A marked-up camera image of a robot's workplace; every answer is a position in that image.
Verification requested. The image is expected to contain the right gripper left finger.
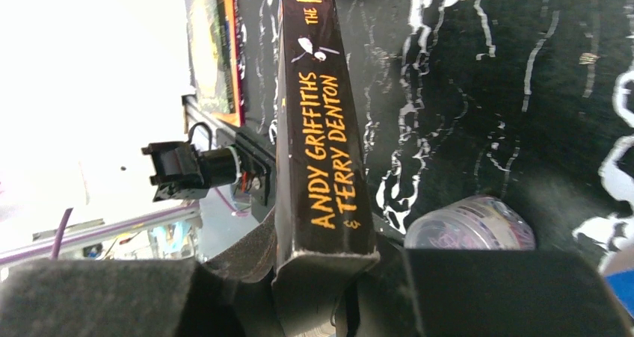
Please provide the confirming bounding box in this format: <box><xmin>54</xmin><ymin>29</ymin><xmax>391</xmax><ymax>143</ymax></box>
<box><xmin>1</xmin><ymin>215</ymin><xmax>276</xmax><ymax>336</ymax></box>

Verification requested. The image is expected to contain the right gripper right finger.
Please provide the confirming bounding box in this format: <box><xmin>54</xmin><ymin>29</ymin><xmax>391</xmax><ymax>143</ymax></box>
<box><xmin>336</xmin><ymin>238</ymin><xmax>633</xmax><ymax>336</ymax></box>

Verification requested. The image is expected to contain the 169-storey treehouse book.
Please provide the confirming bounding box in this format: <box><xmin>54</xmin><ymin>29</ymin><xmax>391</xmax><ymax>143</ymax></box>
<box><xmin>272</xmin><ymin>0</ymin><xmax>380</xmax><ymax>336</ymax></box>

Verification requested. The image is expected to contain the blue 91-storey treehouse book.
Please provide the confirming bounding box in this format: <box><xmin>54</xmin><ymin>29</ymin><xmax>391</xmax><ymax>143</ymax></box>
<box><xmin>601</xmin><ymin>245</ymin><xmax>633</xmax><ymax>318</ymax></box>

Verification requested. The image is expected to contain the green gold book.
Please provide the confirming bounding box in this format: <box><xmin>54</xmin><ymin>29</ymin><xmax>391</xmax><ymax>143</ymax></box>
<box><xmin>185</xmin><ymin>0</ymin><xmax>244</xmax><ymax>127</ymax></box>

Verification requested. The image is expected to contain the aluminium frame rail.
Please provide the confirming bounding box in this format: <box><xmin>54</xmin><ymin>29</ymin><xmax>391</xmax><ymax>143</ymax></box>
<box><xmin>1</xmin><ymin>202</ymin><xmax>200</xmax><ymax>268</ymax></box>

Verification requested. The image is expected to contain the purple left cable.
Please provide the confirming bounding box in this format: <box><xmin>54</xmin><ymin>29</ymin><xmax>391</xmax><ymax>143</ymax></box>
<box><xmin>49</xmin><ymin>206</ymin><xmax>76</xmax><ymax>261</ymax></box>

